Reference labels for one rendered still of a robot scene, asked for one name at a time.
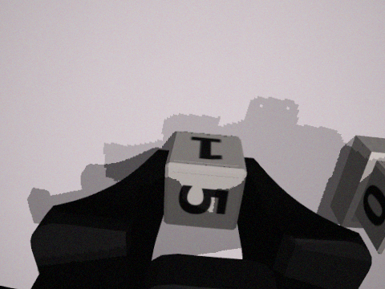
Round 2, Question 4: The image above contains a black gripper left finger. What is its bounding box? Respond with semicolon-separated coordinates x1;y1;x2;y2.
30;149;169;289

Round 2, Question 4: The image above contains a grey cube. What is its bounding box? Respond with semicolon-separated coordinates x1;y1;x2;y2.
164;131;247;230
355;161;385;254

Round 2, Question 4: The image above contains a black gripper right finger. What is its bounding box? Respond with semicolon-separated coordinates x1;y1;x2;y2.
237;157;372;289

